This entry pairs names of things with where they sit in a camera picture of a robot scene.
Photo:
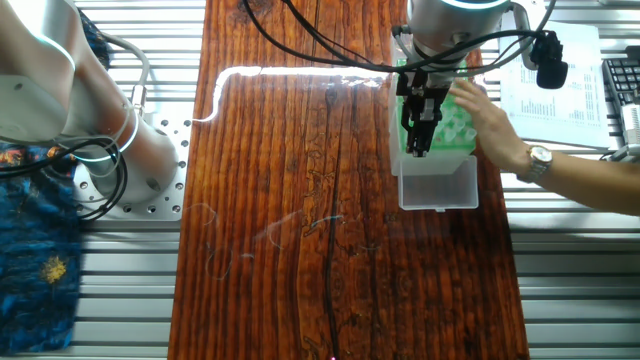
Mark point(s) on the person's hand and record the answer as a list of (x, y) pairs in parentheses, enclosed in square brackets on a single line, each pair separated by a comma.
[(492, 130)]

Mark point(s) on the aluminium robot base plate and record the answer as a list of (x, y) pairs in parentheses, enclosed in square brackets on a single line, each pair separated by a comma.
[(170, 200)]

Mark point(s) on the person's bare forearm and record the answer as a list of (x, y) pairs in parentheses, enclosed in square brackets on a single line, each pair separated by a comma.
[(590, 182)]

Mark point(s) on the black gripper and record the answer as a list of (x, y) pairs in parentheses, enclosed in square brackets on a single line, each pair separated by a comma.
[(420, 85)]

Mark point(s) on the blue painted cloth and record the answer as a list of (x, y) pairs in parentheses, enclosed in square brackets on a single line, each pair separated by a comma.
[(35, 280)]

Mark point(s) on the black keyboard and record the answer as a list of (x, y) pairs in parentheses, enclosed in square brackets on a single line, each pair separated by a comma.
[(620, 80)]

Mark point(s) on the printed white paper sheet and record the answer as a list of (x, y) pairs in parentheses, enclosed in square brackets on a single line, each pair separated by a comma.
[(550, 115)]

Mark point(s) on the aluminium post with foot bracket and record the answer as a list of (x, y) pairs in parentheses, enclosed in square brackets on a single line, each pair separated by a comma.
[(630, 151)]

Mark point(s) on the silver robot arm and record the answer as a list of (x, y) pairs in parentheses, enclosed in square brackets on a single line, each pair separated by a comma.
[(40, 75)]

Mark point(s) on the gold wristwatch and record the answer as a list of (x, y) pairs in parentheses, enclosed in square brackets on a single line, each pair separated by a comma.
[(540, 159)]

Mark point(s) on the brown wooden board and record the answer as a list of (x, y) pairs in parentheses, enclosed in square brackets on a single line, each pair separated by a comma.
[(280, 200)]

